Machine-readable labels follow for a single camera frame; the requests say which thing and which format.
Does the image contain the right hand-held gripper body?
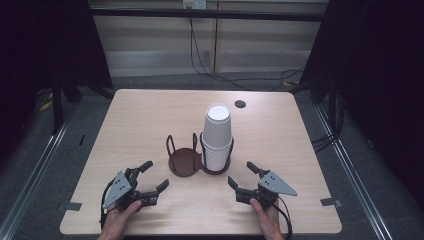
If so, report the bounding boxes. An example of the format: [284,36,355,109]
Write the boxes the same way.
[235,169,299,211]

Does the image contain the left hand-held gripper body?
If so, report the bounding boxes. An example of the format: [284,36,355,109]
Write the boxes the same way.
[101,167,160,212]

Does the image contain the black wire double cup holder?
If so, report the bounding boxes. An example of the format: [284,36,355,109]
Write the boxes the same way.
[165,132,235,178]

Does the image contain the stack of white paper cups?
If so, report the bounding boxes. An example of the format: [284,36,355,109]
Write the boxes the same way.
[201,103,233,173]

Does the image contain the person's right hand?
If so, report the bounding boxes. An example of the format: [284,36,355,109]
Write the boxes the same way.
[249,198,285,240]

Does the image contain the person's left hand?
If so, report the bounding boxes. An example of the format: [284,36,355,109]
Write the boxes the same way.
[96,199,143,240]

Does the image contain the grey tape strip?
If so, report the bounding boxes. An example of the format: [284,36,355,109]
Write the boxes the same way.
[56,201,83,212]
[319,197,343,208]

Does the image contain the black metal stand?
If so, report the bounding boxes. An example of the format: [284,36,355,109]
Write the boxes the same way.
[50,76,65,135]

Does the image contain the yellow floor item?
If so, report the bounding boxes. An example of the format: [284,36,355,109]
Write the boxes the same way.
[38,93,54,113]

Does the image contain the dark curtain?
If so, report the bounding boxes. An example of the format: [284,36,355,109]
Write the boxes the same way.
[0,0,114,164]
[298,0,424,204]

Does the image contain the black horizontal metal bar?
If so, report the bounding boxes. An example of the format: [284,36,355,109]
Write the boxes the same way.
[89,8,329,23]

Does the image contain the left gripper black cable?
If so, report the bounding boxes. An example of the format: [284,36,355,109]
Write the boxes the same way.
[99,179,117,232]

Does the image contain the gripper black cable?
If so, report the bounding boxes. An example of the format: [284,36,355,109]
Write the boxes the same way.
[99,179,117,232]
[272,195,294,240]

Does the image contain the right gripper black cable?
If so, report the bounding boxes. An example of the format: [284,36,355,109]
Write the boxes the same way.
[272,195,294,240]

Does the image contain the bundle of black floor cables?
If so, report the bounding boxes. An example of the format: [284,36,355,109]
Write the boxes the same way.
[311,89,345,154]

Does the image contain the metal floor rail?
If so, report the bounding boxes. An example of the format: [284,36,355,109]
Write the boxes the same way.
[314,105,395,240]
[0,99,78,240]

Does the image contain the black wall cable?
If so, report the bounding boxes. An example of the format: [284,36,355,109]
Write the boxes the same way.
[188,8,306,92]

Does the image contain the white wall socket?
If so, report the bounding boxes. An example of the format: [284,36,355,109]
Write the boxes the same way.
[182,0,207,10]

